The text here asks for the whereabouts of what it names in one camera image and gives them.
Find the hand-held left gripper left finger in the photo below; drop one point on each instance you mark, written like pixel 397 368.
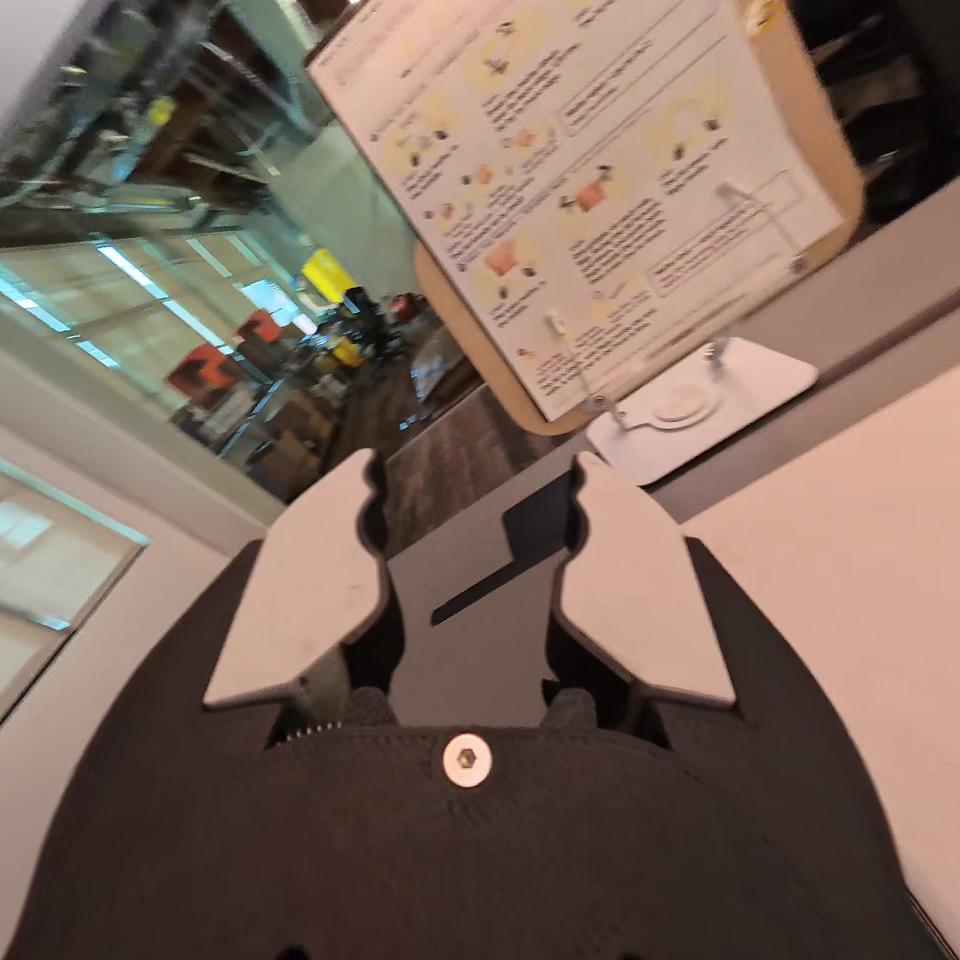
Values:
pixel 304 592

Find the orange and black box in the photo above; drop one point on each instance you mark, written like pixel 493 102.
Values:
pixel 205 377

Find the wooden clipboard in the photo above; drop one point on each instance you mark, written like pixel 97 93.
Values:
pixel 817 150

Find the yellow bin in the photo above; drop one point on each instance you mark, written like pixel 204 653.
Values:
pixel 327 273

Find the printed instruction sheet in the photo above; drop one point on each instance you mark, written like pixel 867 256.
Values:
pixel 600 202

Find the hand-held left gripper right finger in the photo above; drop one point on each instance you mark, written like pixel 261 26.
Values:
pixel 637 592

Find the black office chair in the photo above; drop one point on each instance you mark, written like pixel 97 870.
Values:
pixel 367 315

